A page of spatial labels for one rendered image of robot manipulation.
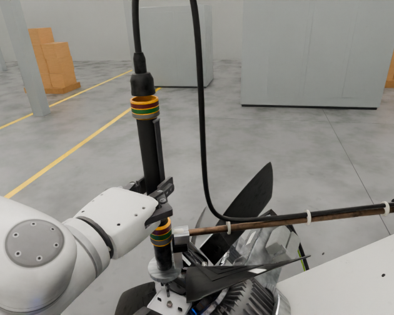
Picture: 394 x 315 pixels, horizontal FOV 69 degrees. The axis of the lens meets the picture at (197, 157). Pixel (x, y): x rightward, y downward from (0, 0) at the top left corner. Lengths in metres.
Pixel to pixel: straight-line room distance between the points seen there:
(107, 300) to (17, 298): 2.04
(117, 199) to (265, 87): 5.66
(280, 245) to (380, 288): 0.33
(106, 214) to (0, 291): 0.17
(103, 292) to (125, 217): 1.99
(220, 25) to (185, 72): 5.18
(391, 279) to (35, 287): 0.58
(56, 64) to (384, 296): 8.45
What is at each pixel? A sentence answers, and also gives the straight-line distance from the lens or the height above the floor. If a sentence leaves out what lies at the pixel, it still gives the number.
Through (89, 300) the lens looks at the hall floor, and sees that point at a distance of 2.38.
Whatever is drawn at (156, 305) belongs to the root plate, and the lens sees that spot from 0.75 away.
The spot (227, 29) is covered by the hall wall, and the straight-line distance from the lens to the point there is 12.63.
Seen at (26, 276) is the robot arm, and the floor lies 1.59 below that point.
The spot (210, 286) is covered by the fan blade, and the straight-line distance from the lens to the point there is 0.47.
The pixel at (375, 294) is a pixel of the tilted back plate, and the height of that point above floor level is 1.30.
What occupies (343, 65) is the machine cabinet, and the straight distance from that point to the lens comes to 6.11.
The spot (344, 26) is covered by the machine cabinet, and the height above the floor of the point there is 1.47.
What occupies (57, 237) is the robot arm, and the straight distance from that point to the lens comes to 0.30.
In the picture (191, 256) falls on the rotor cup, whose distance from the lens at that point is 0.74.
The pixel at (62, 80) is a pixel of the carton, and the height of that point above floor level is 0.33.
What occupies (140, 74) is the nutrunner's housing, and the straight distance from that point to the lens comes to 0.44.
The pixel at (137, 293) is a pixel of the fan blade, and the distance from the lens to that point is 0.95.
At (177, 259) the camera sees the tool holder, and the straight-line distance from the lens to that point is 0.62.
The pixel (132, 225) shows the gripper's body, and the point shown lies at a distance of 0.42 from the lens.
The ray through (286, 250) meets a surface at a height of 1.15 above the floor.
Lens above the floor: 1.78
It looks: 27 degrees down
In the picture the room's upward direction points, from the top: 3 degrees counter-clockwise
